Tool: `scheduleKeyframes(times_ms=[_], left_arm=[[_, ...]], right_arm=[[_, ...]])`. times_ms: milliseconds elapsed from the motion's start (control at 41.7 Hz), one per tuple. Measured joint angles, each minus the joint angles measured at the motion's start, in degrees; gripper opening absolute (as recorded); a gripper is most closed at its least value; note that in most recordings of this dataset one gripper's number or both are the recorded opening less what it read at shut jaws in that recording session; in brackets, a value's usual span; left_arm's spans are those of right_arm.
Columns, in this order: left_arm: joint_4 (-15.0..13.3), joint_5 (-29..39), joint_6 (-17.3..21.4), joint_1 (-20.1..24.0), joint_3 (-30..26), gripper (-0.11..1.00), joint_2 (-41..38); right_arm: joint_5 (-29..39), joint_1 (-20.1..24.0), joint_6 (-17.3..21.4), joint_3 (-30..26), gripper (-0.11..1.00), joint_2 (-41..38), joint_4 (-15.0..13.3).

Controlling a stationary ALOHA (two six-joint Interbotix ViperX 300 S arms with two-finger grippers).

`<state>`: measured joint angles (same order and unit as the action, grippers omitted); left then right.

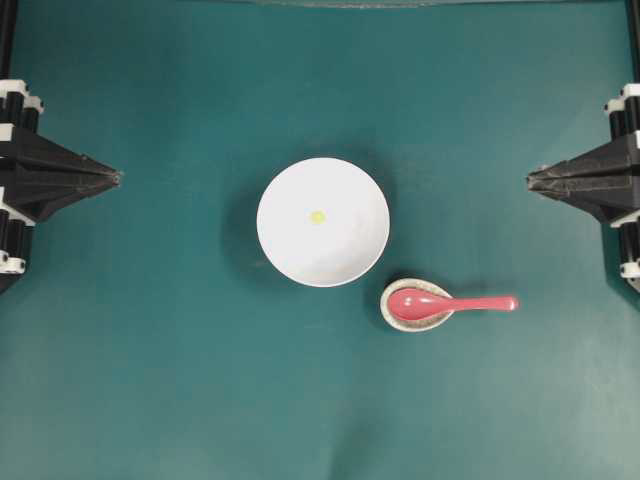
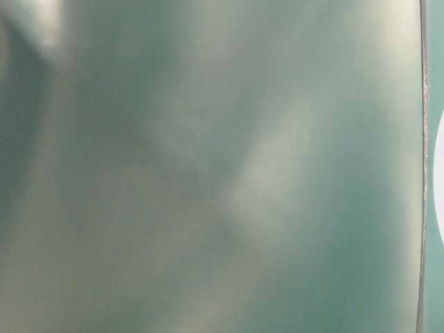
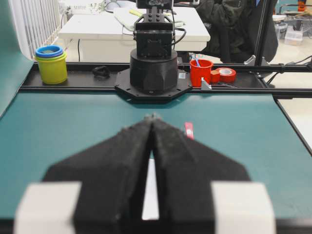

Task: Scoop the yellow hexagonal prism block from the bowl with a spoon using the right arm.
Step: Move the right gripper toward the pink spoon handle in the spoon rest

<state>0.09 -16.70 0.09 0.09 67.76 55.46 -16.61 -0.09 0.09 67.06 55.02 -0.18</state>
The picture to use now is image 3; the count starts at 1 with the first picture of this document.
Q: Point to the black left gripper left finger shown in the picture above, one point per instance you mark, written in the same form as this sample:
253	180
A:
92	191

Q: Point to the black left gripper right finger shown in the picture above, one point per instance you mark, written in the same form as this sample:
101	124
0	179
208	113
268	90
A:
201	191

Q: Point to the red handled spoon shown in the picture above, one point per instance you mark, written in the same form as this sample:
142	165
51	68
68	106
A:
189	130

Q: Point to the white bowl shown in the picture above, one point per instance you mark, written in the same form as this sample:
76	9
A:
150	204

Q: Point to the small red cylinder block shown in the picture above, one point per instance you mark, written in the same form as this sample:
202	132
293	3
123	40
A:
215	76

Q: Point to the red tape roll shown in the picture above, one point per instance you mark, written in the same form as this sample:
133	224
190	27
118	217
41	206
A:
227	75

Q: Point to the red plastic cup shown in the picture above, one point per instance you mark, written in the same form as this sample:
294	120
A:
200	68

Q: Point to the yellow-green stacked cups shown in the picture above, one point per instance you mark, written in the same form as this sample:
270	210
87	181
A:
51	60

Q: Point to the white desk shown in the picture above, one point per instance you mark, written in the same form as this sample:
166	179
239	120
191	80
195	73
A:
102	38

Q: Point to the person in dark jacket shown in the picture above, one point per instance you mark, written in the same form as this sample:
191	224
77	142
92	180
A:
233	27

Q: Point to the silver corner bracket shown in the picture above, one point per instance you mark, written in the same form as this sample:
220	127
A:
205	86

